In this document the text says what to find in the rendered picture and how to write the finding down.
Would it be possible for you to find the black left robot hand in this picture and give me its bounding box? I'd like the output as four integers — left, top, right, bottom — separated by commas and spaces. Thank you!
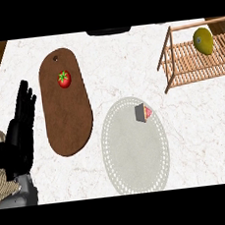
0, 78, 46, 182

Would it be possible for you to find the round grey placemat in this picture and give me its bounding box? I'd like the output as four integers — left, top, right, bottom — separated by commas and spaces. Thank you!
95, 92, 175, 198

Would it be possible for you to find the wooden tiered shelf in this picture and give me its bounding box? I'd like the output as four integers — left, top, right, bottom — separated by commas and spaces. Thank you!
151, 16, 225, 96

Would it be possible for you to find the yellow-green lemon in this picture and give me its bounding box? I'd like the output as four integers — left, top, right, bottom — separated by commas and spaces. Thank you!
191, 25, 216, 58

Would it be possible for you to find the beige wicker basket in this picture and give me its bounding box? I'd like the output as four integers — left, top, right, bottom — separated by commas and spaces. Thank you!
0, 116, 24, 207

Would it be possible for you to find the brown wooden cutting board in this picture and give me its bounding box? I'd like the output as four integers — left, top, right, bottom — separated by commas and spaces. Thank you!
35, 44, 98, 159

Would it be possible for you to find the red tomato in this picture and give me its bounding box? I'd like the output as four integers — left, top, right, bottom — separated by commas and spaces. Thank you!
56, 69, 73, 89

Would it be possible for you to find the black appliance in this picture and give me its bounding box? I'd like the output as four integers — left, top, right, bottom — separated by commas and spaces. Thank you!
85, 26, 133, 38

